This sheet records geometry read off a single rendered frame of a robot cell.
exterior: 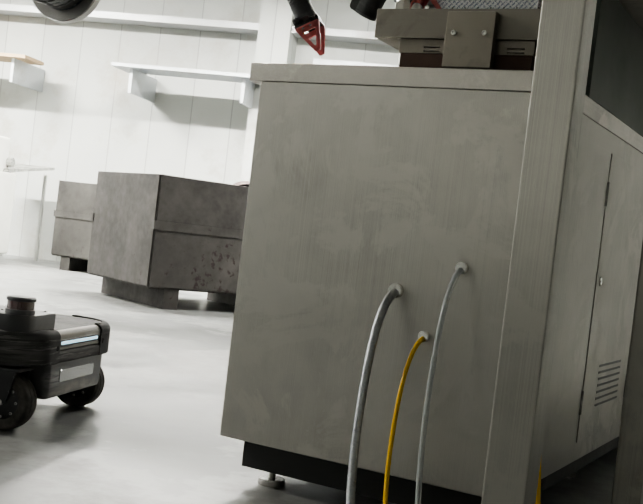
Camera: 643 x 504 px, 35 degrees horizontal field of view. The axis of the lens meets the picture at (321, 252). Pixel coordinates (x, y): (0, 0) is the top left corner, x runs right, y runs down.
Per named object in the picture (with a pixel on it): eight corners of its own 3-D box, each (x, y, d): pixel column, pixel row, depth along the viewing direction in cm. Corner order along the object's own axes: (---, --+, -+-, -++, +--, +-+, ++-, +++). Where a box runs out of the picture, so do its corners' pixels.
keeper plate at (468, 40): (445, 68, 205) (451, 13, 205) (492, 69, 200) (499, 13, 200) (440, 65, 203) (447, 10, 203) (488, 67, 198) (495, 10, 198)
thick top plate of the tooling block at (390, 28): (404, 53, 227) (407, 26, 227) (585, 57, 208) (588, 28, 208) (374, 37, 213) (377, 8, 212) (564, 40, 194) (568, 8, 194)
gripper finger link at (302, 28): (333, 48, 278) (320, 17, 279) (328, 43, 271) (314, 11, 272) (310, 59, 280) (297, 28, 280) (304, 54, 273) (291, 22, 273)
